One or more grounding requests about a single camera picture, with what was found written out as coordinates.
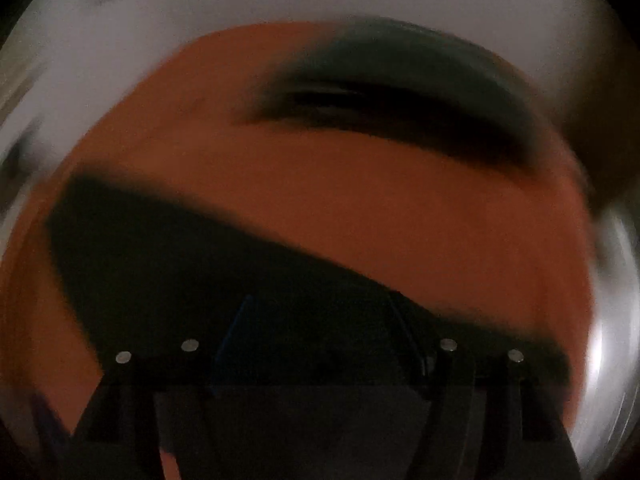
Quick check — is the dark green garment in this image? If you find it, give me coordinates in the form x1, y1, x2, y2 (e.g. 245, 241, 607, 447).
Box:
46, 174, 572, 397

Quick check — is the orange blanket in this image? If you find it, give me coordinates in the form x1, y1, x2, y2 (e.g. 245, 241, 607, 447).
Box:
0, 21, 599, 480

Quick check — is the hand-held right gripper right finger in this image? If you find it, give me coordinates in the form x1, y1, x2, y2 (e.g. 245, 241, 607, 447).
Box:
389, 291, 582, 480

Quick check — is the folded grey-green clothes pile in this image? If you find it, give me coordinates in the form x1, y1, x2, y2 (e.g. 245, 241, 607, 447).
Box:
239, 16, 547, 167

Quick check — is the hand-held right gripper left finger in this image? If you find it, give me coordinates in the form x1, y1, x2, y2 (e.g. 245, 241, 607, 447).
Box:
75, 295, 256, 461

